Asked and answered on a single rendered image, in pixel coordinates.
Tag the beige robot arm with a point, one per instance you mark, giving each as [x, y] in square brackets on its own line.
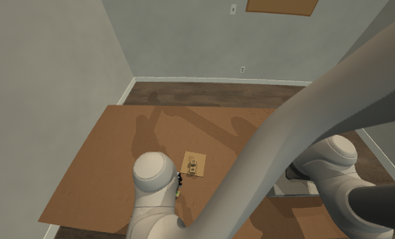
[358, 92]

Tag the tan square mat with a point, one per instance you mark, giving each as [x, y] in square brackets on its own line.
[200, 162]

